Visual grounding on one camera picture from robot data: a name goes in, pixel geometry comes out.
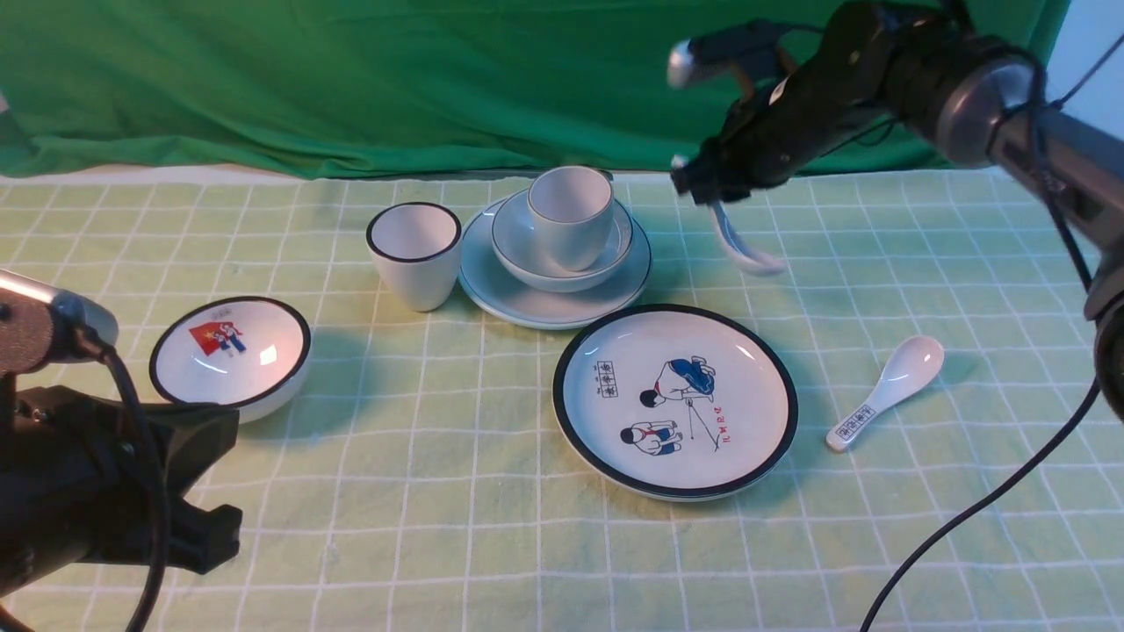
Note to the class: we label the plain white ceramic spoon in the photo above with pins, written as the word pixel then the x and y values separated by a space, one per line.
pixel 752 261

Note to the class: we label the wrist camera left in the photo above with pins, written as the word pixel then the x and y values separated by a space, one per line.
pixel 44 325

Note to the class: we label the plain white thin-rimmed plate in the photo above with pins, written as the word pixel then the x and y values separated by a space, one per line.
pixel 494 290

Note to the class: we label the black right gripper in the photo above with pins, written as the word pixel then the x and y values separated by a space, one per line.
pixel 831 96

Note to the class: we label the white spoon with printed handle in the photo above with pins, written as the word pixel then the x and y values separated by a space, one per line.
pixel 913 365

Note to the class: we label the white cup thin rim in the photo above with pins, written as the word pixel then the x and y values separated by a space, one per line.
pixel 571 215

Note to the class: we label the plain white thin-rimmed bowl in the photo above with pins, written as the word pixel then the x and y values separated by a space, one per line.
pixel 516 246

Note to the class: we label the black-rimmed plate with cartoon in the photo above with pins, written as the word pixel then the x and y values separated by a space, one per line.
pixel 674 402

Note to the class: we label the light green checked tablecloth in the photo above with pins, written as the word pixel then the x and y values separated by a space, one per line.
pixel 419 481

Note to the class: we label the white cup thick black rim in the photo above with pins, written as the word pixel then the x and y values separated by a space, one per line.
pixel 417 251

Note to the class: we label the green backdrop cloth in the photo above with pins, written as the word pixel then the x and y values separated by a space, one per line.
pixel 378 88

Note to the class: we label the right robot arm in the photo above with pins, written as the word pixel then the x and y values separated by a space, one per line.
pixel 976 99

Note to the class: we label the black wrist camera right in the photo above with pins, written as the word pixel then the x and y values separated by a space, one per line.
pixel 751 52

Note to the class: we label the black-rimmed bowl with flag picture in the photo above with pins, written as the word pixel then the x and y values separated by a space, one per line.
pixel 250 354

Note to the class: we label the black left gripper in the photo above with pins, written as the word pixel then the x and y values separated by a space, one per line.
pixel 73 491

